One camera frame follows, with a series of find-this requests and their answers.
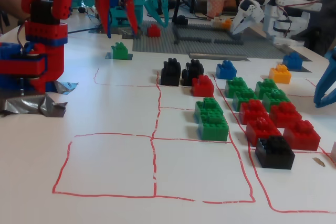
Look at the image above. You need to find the thin black cable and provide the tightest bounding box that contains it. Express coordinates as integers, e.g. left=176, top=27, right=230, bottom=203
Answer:
left=67, top=26, right=102, bottom=35

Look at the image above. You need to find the crumpled grey duct tape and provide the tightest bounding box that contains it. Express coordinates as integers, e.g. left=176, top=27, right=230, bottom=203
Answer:
left=0, top=80, right=79, bottom=119

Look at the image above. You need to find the grey studded baseplate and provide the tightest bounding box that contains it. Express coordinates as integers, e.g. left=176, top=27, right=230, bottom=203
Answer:
left=132, top=20, right=307, bottom=60

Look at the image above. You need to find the green toy brick block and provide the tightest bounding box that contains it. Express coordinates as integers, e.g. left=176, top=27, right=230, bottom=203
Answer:
left=254, top=79, right=279, bottom=99
left=225, top=77, right=249, bottom=99
left=232, top=88, right=260, bottom=112
left=261, top=90, right=291, bottom=112
left=194, top=97, right=224, bottom=125
left=197, top=111, right=230, bottom=142
left=111, top=41, right=129, bottom=60

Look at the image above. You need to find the yellow toy brick block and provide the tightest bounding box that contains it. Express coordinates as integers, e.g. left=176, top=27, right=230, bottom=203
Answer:
left=268, top=64, right=292, bottom=85

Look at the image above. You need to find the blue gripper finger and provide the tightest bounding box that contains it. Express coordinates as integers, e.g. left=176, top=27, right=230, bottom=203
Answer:
left=314, top=47, right=336, bottom=108
left=324, top=83, right=336, bottom=104

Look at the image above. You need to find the blue toy brick block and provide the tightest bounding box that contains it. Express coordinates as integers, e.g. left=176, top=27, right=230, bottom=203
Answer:
left=282, top=52, right=303, bottom=72
left=215, top=60, right=237, bottom=80

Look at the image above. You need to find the white and navy gripper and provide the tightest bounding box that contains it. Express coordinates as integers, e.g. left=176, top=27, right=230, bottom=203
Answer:
left=232, top=0, right=266, bottom=35

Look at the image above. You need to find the small red brick block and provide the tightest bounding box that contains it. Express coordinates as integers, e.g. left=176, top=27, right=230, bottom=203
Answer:
left=146, top=24, right=161, bottom=38

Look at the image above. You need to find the small brown scrap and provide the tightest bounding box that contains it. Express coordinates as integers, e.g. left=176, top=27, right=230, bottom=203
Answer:
left=312, top=157, right=327, bottom=168

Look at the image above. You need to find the dotted paper cup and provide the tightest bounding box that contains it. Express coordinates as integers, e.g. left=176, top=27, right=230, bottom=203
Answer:
left=206, top=0, right=226, bottom=20

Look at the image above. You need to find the white red black servo cable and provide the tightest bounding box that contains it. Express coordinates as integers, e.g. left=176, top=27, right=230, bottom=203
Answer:
left=16, top=20, right=30, bottom=51

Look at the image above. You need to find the dark grey brick frame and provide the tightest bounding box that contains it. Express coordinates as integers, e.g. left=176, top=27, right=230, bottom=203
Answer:
left=172, top=23, right=245, bottom=46

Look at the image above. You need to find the black toy brick block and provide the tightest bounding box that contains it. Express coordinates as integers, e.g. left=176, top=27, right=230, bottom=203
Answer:
left=185, top=59, right=204, bottom=69
left=160, top=63, right=182, bottom=87
left=162, top=58, right=181, bottom=69
left=182, top=64, right=205, bottom=87
left=255, top=135, right=296, bottom=169

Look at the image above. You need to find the red toy brick block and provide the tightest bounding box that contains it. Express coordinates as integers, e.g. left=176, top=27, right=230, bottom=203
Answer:
left=238, top=100, right=269, bottom=125
left=268, top=102, right=303, bottom=129
left=245, top=117, right=282, bottom=147
left=192, top=74, right=215, bottom=98
left=282, top=120, right=322, bottom=152

